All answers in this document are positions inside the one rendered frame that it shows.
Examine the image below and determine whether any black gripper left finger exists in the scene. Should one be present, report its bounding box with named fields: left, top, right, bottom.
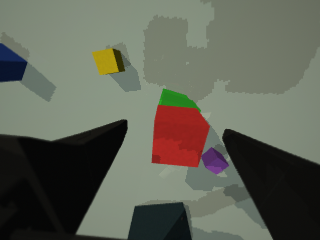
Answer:
left=0, top=119, right=128, bottom=235

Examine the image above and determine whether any blue block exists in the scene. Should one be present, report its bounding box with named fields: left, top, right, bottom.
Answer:
left=0, top=43, right=28, bottom=83

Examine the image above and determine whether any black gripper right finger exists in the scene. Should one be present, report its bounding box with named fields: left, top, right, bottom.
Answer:
left=222, top=129, right=320, bottom=240

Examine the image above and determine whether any yellow block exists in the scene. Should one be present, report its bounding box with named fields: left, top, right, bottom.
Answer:
left=92, top=48, right=125, bottom=75

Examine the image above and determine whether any small purple block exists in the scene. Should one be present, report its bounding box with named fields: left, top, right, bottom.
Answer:
left=201, top=147, right=229, bottom=175

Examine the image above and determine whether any red block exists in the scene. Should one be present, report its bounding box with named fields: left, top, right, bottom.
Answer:
left=152, top=105, right=210, bottom=167

